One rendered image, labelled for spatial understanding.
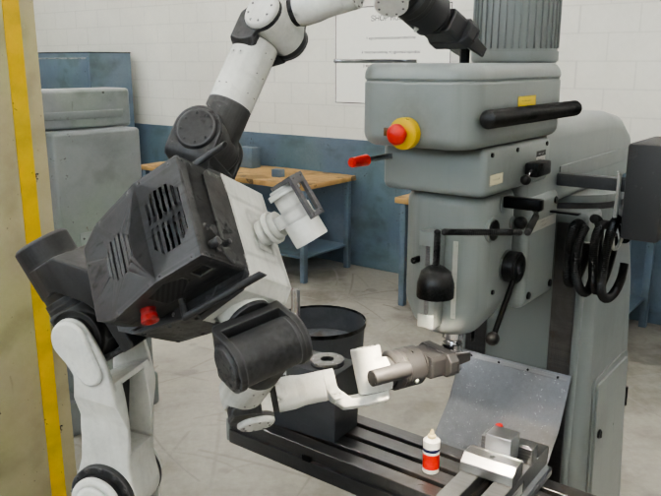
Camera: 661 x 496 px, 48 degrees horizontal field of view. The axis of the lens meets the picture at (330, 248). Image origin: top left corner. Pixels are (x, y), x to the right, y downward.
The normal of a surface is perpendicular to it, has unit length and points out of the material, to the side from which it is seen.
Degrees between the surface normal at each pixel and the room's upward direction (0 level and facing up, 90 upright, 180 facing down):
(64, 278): 90
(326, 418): 90
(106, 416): 114
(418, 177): 90
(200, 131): 61
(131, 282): 74
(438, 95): 90
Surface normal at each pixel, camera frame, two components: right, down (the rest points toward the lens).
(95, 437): -0.28, 0.23
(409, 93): -0.61, 0.19
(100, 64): 0.79, 0.14
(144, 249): -0.70, -0.10
